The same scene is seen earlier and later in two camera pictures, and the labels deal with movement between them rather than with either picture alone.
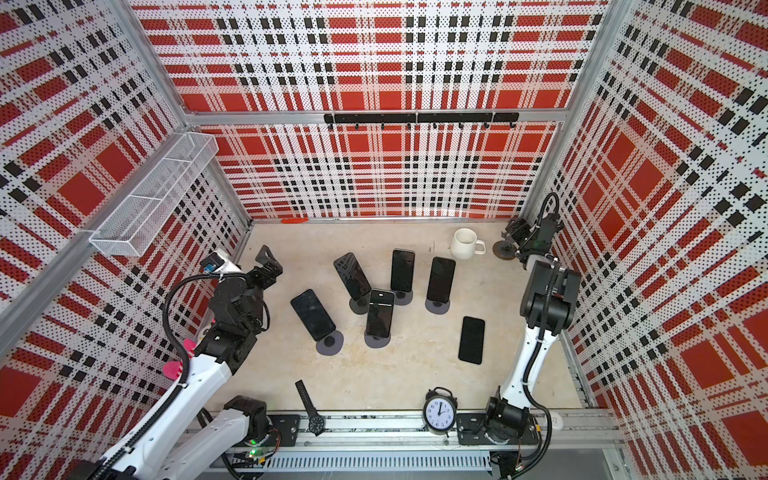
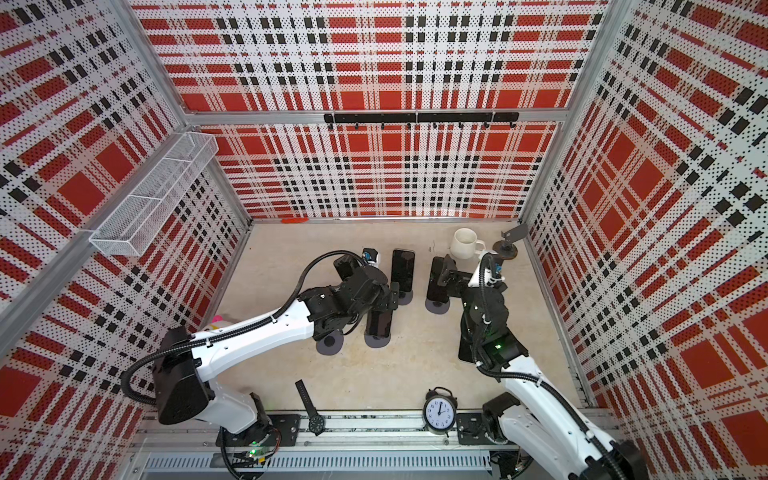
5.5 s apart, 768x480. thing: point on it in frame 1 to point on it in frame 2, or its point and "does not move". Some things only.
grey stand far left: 331,344 does not move
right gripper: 519,232 to 452,277
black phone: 471,339 does not move
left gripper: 269,263 to 384,301
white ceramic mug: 466,244 does not move
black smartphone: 380,313 does not move
